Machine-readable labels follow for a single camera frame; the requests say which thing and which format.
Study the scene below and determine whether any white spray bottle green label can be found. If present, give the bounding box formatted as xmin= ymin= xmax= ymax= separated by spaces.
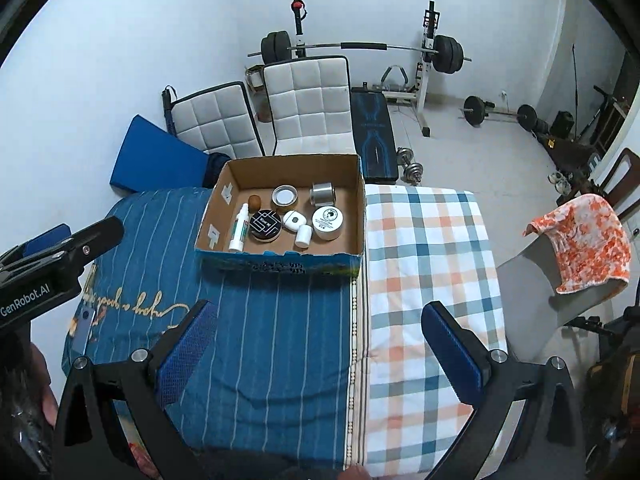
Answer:
xmin=228 ymin=203 xmax=250 ymax=252

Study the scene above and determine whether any small brown egg-shaped object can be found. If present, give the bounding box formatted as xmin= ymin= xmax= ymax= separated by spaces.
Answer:
xmin=248 ymin=195 xmax=262 ymax=212

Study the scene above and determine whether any white earbud case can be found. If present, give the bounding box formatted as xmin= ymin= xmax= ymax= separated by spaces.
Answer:
xmin=282 ymin=209 xmax=307 ymax=233

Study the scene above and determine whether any small white cylinder bottle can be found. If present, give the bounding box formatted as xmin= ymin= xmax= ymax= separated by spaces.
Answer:
xmin=294 ymin=224 xmax=314 ymax=249

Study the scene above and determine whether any blue foam mat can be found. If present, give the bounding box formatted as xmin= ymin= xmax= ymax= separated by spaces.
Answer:
xmin=110 ymin=115 xmax=208 ymax=193

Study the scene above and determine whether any grey chair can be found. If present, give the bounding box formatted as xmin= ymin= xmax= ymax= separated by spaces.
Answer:
xmin=497 ymin=235 xmax=627 ymax=362

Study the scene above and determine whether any blue striped blanket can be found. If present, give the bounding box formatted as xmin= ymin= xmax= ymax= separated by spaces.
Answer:
xmin=80 ymin=188 xmax=352 ymax=468

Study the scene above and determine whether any white quilted chair left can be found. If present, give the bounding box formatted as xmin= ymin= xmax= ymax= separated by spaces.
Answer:
xmin=162 ymin=81 xmax=266 ymax=159

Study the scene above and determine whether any black round patterned tin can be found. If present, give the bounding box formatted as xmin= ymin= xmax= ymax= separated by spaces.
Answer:
xmin=248 ymin=209 xmax=282 ymax=244

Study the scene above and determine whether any orange floral cloth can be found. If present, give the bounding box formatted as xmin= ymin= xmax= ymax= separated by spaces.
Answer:
xmin=523 ymin=194 xmax=631 ymax=298

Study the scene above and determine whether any round tin white lid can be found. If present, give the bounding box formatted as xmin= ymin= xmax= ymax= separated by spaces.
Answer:
xmin=271 ymin=184 xmax=298 ymax=211

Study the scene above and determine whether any plaid checked blanket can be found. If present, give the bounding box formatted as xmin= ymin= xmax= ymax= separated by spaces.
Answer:
xmin=345 ymin=184 xmax=506 ymax=477

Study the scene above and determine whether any cardboard box blue printed outside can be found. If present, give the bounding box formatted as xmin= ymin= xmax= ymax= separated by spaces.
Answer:
xmin=195 ymin=154 xmax=364 ymax=276

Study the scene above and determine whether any silver metal can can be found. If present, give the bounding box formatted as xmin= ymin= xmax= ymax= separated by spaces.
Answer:
xmin=309 ymin=182 xmax=336 ymax=208

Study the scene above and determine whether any white jar green logo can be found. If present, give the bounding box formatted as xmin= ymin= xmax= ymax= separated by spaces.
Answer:
xmin=311 ymin=206 xmax=344 ymax=240

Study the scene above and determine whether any white quilted chair upright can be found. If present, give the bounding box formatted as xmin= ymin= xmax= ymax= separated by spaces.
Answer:
xmin=262 ymin=55 xmax=356 ymax=155

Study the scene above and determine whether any chrome dumbbell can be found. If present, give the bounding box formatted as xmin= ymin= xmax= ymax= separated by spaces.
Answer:
xmin=396 ymin=148 xmax=424 ymax=186

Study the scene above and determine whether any black blue bench pad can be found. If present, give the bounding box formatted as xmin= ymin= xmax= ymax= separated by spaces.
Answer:
xmin=350 ymin=88 xmax=399 ymax=184

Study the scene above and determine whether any barbell on floor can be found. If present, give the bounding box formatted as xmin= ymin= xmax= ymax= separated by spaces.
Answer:
xmin=460 ymin=96 xmax=549 ymax=134

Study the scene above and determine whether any white weight bench rack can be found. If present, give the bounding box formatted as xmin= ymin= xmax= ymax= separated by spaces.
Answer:
xmin=380 ymin=0 xmax=440 ymax=138

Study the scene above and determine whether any barbell on rack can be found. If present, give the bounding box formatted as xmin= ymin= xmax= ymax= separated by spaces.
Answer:
xmin=247 ymin=30 xmax=472 ymax=74

